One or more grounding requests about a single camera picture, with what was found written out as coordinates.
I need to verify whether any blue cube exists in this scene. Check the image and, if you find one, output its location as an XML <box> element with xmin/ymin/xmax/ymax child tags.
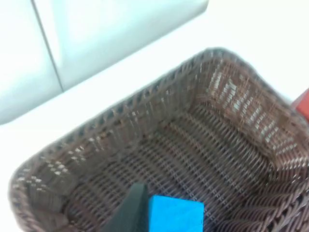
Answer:
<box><xmin>147</xmin><ymin>195</ymin><xmax>205</xmax><ymax>232</ymax></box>

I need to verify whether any dark brown wicker basket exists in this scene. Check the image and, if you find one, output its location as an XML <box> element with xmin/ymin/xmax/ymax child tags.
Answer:
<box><xmin>8</xmin><ymin>47</ymin><xmax>309</xmax><ymax>232</ymax></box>

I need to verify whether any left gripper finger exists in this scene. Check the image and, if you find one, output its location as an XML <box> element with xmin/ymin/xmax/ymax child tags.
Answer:
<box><xmin>103</xmin><ymin>183</ymin><xmax>151</xmax><ymax>232</ymax></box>

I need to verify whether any red cube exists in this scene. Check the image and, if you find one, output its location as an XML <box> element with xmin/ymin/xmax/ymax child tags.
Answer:
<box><xmin>290</xmin><ymin>87</ymin><xmax>309</xmax><ymax>119</ymax></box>

